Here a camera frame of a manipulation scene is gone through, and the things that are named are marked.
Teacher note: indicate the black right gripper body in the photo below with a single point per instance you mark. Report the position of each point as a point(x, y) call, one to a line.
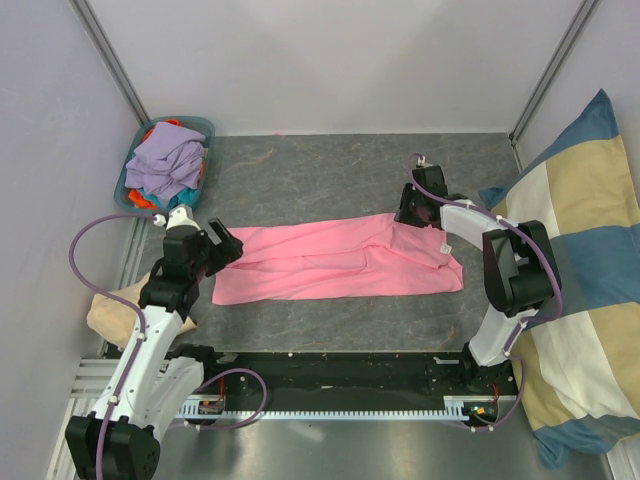
point(408, 210)

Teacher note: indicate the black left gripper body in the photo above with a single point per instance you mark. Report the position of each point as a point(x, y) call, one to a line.
point(201, 266)

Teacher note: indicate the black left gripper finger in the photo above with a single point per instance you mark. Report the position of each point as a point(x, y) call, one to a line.
point(227, 252)
point(220, 234)

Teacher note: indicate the pink t shirt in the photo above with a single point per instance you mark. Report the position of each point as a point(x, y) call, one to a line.
point(357, 257)

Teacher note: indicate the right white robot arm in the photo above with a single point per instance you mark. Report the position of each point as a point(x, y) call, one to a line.
point(520, 273)

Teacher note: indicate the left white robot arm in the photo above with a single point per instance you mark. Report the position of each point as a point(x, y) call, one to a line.
point(120, 438)

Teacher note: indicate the teal t shirt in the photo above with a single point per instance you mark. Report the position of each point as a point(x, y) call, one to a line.
point(186, 196)

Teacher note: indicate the teal plastic laundry basket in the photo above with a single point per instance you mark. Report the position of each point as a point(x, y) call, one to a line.
point(166, 155)

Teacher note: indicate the orange t shirt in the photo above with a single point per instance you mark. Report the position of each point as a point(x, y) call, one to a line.
point(140, 200)

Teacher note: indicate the lilac t shirt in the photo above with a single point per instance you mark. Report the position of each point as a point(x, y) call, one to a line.
point(165, 160)

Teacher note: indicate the beige cloth bag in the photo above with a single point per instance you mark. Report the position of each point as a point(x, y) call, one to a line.
point(113, 321)

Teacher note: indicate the blue cream checked pillow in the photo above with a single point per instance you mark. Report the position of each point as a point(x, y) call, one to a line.
point(579, 367)

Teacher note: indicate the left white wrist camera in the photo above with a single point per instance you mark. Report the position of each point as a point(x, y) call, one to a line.
point(182, 215)

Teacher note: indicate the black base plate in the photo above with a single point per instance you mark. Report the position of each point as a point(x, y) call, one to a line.
point(349, 380)

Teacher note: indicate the right aluminium frame post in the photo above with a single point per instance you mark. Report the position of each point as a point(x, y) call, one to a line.
point(563, 49)

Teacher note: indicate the aluminium frame post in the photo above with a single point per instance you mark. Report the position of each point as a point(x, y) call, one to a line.
point(563, 49)
point(103, 45)

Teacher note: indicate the light blue cable duct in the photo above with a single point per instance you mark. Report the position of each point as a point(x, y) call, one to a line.
point(455, 409)

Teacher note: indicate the left aluminium frame post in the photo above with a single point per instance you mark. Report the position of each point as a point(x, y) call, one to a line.
point(103, 45)

